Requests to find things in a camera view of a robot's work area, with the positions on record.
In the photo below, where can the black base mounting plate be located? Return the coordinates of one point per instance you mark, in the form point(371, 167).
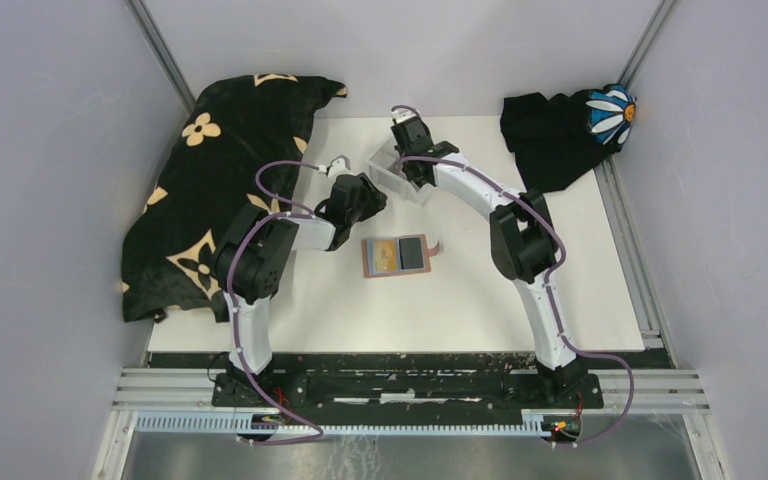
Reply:
point(397, 389)

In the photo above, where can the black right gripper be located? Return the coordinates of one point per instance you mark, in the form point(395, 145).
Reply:
point(408, 173)

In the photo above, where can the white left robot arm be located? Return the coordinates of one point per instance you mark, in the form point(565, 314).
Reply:
point(250, 260)

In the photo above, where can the aluminium rail frame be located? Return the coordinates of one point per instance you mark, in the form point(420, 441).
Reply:
point(171, 393)

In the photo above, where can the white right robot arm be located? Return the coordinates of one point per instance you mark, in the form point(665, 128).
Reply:
point(523, 243)

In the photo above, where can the black cloth with daisy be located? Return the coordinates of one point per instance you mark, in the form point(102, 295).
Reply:
point(557, 140)

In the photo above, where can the clear acrylic card tray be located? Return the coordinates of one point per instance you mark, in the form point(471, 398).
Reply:
point(381, 170)

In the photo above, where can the tan leather card holder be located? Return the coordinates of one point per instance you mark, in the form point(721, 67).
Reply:
point(398, 256)

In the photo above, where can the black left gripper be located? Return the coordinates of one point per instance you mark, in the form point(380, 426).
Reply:
point(376, 199)

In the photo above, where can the orange credit card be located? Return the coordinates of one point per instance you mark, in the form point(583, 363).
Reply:
point(382, 257)

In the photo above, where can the black floral pillow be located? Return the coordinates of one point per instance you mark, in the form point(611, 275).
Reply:
point(240, 145)

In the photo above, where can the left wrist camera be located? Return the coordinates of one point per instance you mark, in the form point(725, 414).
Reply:
point(340, 165)

